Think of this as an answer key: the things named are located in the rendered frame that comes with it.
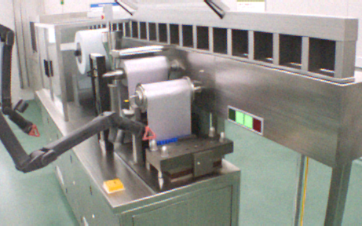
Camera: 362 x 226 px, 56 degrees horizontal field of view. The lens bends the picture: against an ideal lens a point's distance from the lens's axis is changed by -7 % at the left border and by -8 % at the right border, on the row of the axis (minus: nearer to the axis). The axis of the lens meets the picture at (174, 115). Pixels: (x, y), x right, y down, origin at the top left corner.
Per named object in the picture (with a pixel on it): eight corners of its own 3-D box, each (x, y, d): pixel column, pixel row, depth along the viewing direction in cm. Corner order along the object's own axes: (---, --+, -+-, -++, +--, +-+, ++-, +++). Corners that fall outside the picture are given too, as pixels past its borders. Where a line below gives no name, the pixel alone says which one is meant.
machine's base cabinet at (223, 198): (50, 169, 391) (38, 94, 365) (104, 158, 419) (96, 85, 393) (137, 341, 177) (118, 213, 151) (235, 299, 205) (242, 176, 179)
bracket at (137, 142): (129, 162, 191) (123, 106, 181) (140, 160, 193) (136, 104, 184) (132, 165, 186) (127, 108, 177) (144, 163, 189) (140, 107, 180)
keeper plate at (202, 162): (192, 175, 172) (192, 154, 168) (210, 169, 176) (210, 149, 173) (195, 177, 170) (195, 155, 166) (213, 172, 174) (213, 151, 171)
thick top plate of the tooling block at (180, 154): (146, 159, 176) (145, 147, 175) (215, 142, 194) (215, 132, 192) (160, 172, 163) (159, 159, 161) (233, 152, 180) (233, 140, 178)
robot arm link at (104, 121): (39, 155, 134) (27, 152, 141) (45, 169, 136) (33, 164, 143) (120, 110, 162) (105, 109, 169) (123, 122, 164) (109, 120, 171)
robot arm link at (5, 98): (-2, 30, 172) (5, 30, 165) (8, 30, 176) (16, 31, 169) (-5, 112, 181) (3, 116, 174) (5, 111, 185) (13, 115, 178)
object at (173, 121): (149, 145, 180) (147, 109, 175) (190, 136, 190) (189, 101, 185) (149, 146, 180) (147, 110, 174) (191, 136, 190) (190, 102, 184)
